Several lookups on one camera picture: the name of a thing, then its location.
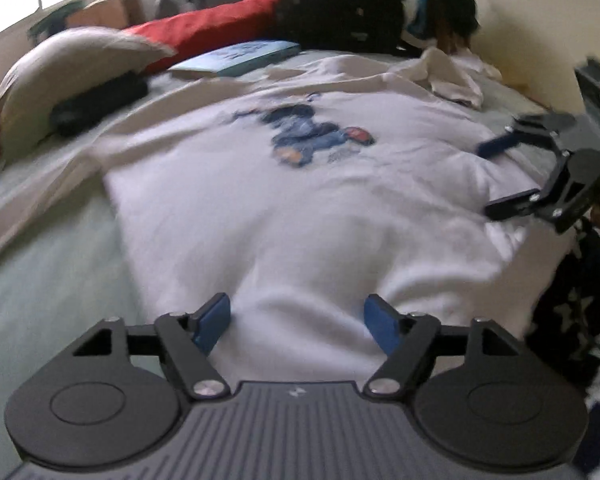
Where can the black pouch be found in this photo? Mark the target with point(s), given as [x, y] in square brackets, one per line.
[100, 102]

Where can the white t-shirt with blue print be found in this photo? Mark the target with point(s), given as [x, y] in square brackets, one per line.
[280, 210]

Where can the grey-green pillow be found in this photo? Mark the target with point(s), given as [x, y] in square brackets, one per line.
[70, 65]

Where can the cardboard box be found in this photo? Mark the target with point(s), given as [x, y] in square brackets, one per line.
[112, 7]

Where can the green stool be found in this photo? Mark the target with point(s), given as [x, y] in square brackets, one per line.
[55, 15]

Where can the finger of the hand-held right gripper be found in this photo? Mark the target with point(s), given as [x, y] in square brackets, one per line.
[495, 144]
[510, 206]

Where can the blue book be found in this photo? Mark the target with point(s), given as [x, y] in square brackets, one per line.
[240, 55]

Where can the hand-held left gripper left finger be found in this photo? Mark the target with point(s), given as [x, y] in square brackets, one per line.
[212, 322]

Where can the red quilt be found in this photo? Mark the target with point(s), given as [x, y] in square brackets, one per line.
[205, 25]

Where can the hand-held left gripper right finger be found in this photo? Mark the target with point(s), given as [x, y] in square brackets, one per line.
[382, 325]

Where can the navy star-print pants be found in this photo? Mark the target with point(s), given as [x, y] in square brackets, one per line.
[580, 310]

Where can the black backpack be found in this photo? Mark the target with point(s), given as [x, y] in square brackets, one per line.
[330, 5]

